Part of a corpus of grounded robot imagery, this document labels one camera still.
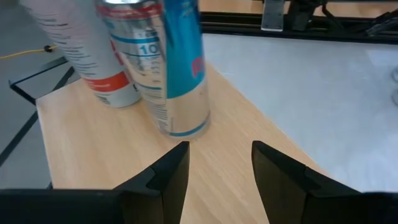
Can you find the blue silver Red Bull can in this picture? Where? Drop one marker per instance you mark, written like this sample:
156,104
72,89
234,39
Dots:
180,62

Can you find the white Celsius Peach Vibe can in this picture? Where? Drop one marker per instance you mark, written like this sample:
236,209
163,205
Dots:
77,46

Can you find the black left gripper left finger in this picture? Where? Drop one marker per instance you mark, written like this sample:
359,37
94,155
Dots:
164,186

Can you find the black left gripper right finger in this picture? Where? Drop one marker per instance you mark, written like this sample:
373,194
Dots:
280,186

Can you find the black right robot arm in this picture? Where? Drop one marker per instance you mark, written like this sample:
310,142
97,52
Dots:
300,15

